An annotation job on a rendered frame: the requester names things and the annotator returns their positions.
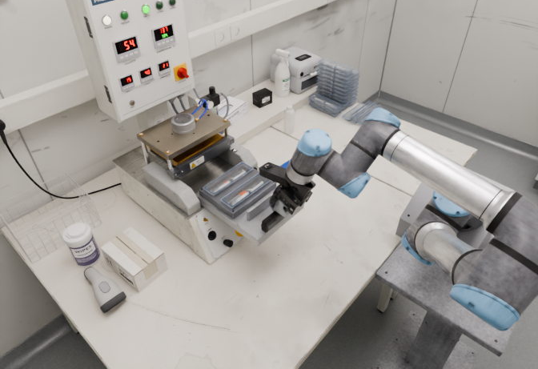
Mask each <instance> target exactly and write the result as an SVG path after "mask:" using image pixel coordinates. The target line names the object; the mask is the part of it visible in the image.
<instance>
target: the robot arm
mask: <svg viewBox="0 0 538 369"><path fill-rule="evenodd" d="M400 125H401V121H400V120H399V119H398V118H397V117H396V116H395V115H393V114H392V113H390V112H389V111H387V110H385V109H383V108H379V107H378V108H375V109H374V110H373V111H372V112H371V113H370V115H369V116H368V117H367V118H366V119H365V120H364V121H363V124H362V126H361V127H360V128H359V129H358V131H357V132H356V133H355V135H354V136H353V138H352V139H351V141H350V142H349V143H348V144H347V146H346V147H345V148H344V150H343V151H342V153H341V154H340V153H338V152H337V151H335V150H333V149H332V148H331V146H332V140H331V138H330V137H329V134H328V133H327V132H325V131H324V130H320V129H316V128H313V129H310V130H307V131H305V132H304V134H303V137H302V138H301V139H300V140H299V142H298V144H297V147H296V149H295V152H294V154H293V155H292V157H291V160H290V162H289V163H288V165H287V169H286V168H284V167H281V166H278V165H275V164H274V163H271V162H267V163H265V164H264V165H262V166H261V167H260V168H259V174H260V175H261V176H263V177H264V178H268V179H270V180H272V181H274V182H277V183H279V185H278V186H277V187H276V188H275V190H274V192H273V195H272V196H271V199H270V201H269V205H270V207H271V209H272V210H273V211H276V212H278V213H279V214H281V215H282V216H283V217H287V214H286V212H285V210H284V209H283V207H286V208H287V211H288V212H289V213H290V214H291V215H293V213H294V211H295V209H296V207H301V206H302V205H303V204H304V203H305V202H306V203H307V201H308V200H309V198H310V197H311V195H312V194H313V192H311V190H312V189H313V188H314V187H315V185H316V184H315V183H314V182H313V181H312V179H313V177H314V176H315V174H317V175H318V176H319V177H320V178H322V179H323V180H325V181H326V182H328V183H329V184H330V185H332V186H333V187H334V188H335V189H337V191H340V192H341V193H343V194H344V195H346V196H347V197H348V198H350V199H355V198H357V197H358V195H359V194H360V193H361V191H362V190H363V189H364V187H365V186H366V185H367V184H368V182H369V181H370V179H371V176H370V175H369V174H368V173H367V170H368V169H369V167H370V166H371V164H372V163H373V162H374V161H375V159H376V158H377V157H378V155H381V156H382V157H384V158H385V159H386V160H388V161H389V162H391V163H393V164H394V165H396V166H397V167H398V168H400V169H401V170H403V171H405V172H407V173H408V174H410V175H411V176H412V177H414V178H416V179H417V180H419V181H421V182H422V183H423V184H425V185H426V186H428V187H430V188H431V189H433V190H434V191H433V195H432V199H431V200H430V201H429V202H428V204H427V205H426V207H425V208H424V209H423V210H422V211H421V212H420V214H419V215H418V216H417V218H416V219H415V221H414V222H413V223H412V224H411V226H410V227H409V228H408V229H407V230H406V231H405V232H404V235H403V237H402V238H401V243H402V245H403V247H404V248H405V249H406V250H407V251H408V252H409V253H410V254H411V255H412V256H414V257H415V258H416V259H418V260H419V261H420V262H422V263H423V264H425V265H428V266H431V265H433V263H437V264H438V265H439V266H440V267H441V268H442V269H443V270H444V271H446V272H447V273H448V274H449V275H450V276H451V279H452V285H453V287H452V290H451V291H450V296H451V298H453V299H454V300H455V301H456V302H457V303H459V304H460V305H462V306H463V307H465V308H466V309H468V310H469V311H470V312H471V313H473V314H474V315H476V316H478V317H479V318H480V319H482V320H483V321H485V322H486V323H488V324H489V325H491V326H492V327H494V328H495V329H497V330H499V331H506V330H508V329H509V328H510V327H511V326H512V325H513V324H514V322H517V321H519V319H520V316H521V315H522V314H523V312H524V311H525V310H526V309H527V307H528V306H529V305H530V304H531V302H532V301H533V300H534V299H535V297H536V296H537V295H538V206H537V205H536V204H534V203H533V202H532V201H530V200H529V199H528V198H526V197H524V196H523V195H521V194H519V193H517V192H516V191H509V192H507V191H503V190H502V189H500V188H499V187H497V186H495V185H494V184H492V183H490V182H489V181H487V180H485V179H484V178H481V177H480V176H479V175H477V174H475V173H473V172H471V171H470V170H468V169H467V168H465V167H463V166H461V165H460V164H458V163H457V162H454V161H453V160H451V159H449V158H448V157H446V156H444V155H443V154H441V153H440V152H438V151H436V150H434V149H432V148H431V147H429V146H427V145H426V144H424V143H422V142H421V141H419V140H417V139H416V138H413V137H412V136H411V135H409V134H407V133H405V132H403V131H402V130H400V129H399V127H400ZM482 224H484V229H485V230H486V231H488V232H489V233H491V234H493V235H494V236H495V237H494V238H492V240H491V241H490V242H489V244H488V245H487V246H486V247H485V248H484V249H474V248H473V247H471V246H469V245H468V244H466V243H465V242H463V241H462V240H460V239H458V238H457V236H456V235H457V234H458V232H459V231H472V230H474V229H476V228H477V227H479V226H481V225H482Z"/></svg>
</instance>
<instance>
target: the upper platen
mask: <svg viewBox="0 0 538 369"><path fill-rule="evenodd" d="M223 138H224V137H223V136H222V135H220V134H215V135H213V136H212V137H210V138H208V139H207V140H205V141H203V142H201V143H200V144H198V145H196V146H194V147H192V148H191V149H189V150H187V151H185V152H183V153H182V154H180V155H178V156H176V157H175V158H173V159H172V162H173V167H174V168H175V169H176V166H177V165H179V164H180V163H181V162H184V161H186V160H187V159H189V158H190V157H192V156H194V155H196V154H198V153H199V152H200V151H202V150H205V149H206V148H208V147H209V146H211V145H213V144H215V143H216V142H218V141H220V140H221V139H223ZM149 148H150V147H149ZM150 152H151V153H152V154H154V155H155V156H157V157H158V158H160V159H162V160H163V161H164V162H165V163H167V159H166V158H164V157H163V156H162V155H160V154H159V153H157V152H156V151H155V150H153V149H151V148H150Z"/></svg>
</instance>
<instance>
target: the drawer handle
mask: <svg viewBox="0 0 538 369"><path fill-rule="evenodd" d="M281 216H282V215H281V214H279V213H278V212H276V211H274V212H272V213H271V214H270V215H268V216H267V217H266V218H265V219H264V220H263V221H262V224H261V230H262V231H264V232H265V233H267V232H268V227H269V226H270V225H271V224H272V223H273V222H275V221H276V220H277V219H279V218H280V217H281Z"/></svg>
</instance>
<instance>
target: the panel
mask: <svg viewBox="0 0 538 369"><path fill-rule="evenodd" d="M194 217H195V221H196V222H197V224H198V226H199V229H200V231H201V233H202V235H203V238H204V240H205V242H206V244H207V246H208V249H209V251H210V253H211V255H212V258H213V259H214V261H215V260H216V259H218V258H219V257H220V256H222V255H223V254H224V253H226V252H227V251H228V250H230V249H231V247H226V246H225V245H224V244H223V241H224V240H225V239H230V240H232V241H233V246H234V245H235V244H236V243H238V242H239V241H240V240H242V239H243V238H244V236H243V235H241V234H240V233H239V232H238V231H236V230H235V229H234V228H232V227H231V226H229V225H228V224H226V223H225V222H224V221H223V220H222V219H220V218H218V217H216V216H215V215H214V214H212V213H211V212H210V211H209V210H208V209H206V208H204V209H203V210H201V211H200V212H199V213H198V214H196V215H194ZM212 231H213V232H215V233H216V238H215V239H214V240H211V239H209V234H210V233H211V232H212ZM233 246H232V247H233Z"/></svg>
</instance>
